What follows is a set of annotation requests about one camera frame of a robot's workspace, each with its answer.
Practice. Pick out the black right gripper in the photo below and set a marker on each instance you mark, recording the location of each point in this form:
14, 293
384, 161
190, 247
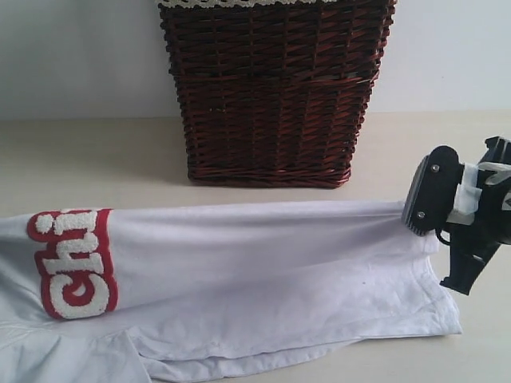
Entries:
479, 219

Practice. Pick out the white t-shirt red logo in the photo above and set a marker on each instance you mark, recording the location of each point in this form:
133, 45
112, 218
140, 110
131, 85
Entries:
191, 294

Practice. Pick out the dark brown wicker basket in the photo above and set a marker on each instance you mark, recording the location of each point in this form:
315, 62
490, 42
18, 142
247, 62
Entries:
275, 96

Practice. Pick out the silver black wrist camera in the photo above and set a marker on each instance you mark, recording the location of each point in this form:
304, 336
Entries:
431, 196

